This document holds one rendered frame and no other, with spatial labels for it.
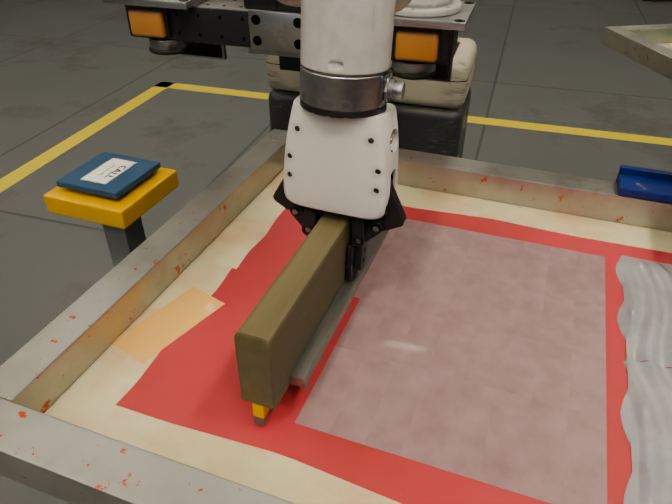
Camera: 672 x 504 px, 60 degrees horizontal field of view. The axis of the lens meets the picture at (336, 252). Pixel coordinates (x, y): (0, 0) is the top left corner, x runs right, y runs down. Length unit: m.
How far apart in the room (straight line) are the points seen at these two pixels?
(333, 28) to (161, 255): 0.30
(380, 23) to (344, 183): 0.14
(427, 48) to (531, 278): 0.40
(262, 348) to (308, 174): 0.17
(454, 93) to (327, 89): 1.05
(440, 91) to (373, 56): 1.05
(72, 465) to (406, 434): 0.25
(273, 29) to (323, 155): 0.52
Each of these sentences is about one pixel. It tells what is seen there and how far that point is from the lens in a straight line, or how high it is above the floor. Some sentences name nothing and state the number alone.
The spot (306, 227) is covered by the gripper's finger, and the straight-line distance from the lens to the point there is 0.56.
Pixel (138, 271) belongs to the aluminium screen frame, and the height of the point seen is 0.99.
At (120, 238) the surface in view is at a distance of 0.90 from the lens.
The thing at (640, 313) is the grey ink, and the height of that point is 0.96.
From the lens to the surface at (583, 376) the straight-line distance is 0.57.
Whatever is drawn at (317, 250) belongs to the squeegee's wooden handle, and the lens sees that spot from 0.50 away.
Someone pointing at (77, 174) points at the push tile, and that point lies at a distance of 0.88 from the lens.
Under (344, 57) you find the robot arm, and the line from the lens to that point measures 0.47.
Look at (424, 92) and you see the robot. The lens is 1.53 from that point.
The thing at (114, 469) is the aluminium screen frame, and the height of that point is 0.99.
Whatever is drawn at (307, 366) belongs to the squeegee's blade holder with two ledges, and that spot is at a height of 0.99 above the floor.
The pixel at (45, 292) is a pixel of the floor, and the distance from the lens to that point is 2.37.
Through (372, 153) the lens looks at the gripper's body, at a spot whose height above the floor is 1.13.
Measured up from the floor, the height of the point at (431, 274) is 0.95.
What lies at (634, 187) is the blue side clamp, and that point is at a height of 1.00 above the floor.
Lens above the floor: 1.34
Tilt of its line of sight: 35 degrees down
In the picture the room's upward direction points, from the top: straight up
